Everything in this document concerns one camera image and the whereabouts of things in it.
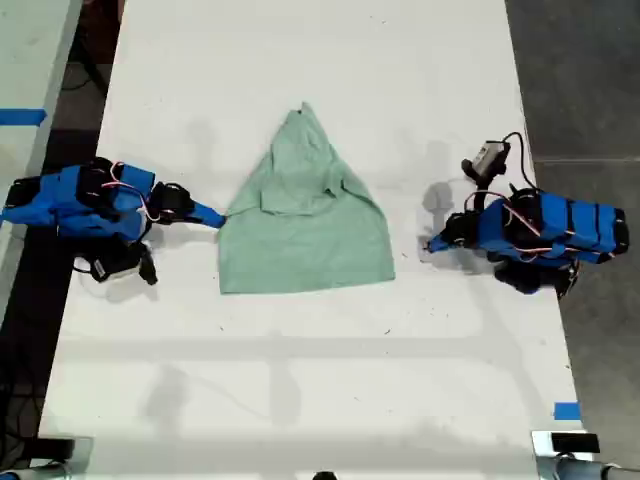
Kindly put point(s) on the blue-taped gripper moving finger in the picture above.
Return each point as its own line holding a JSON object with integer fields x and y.
{"x": 442, "y": 246}
{"x": 207, "y": 221}

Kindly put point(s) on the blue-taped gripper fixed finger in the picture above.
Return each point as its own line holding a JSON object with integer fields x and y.
{"x": 207, "y": 210}
{"x": 440, "y": 240}

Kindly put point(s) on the pale green T-shirt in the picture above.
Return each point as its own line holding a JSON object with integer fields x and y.
{"x": 305, "y": 235}

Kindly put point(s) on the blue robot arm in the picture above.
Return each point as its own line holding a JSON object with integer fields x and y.
{"x": 560, "y": 225}
{"x": 65, "y": 200}

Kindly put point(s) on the long blue tape strip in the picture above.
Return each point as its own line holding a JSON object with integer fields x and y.
{"x": 22, "y": 117}

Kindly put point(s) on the white side table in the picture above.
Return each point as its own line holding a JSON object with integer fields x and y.
{"x": 27, "y": 75}

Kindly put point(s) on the short blue tape strip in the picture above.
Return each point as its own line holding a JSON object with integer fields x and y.
{"x": 567, "y": 411}

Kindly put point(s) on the black box on metal plate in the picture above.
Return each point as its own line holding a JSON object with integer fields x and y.
{"x": 57, "y": 447}
{"x": 574, "y": 442}

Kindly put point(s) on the small black round object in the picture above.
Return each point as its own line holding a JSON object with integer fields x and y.
{"x": 324, "y": 475}

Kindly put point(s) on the grey metal pipe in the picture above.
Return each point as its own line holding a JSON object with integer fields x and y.
{"x": 580, "y": 469}

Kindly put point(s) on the black camera stalk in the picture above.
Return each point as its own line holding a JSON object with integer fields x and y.
{"x": 481, "y": 192}

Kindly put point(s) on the grey and black camera box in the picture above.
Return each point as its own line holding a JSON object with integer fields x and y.
{"x": 487, "y": 157}

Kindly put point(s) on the black camera box with label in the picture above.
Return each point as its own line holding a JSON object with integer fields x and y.
{"x": 117, "y": 262}

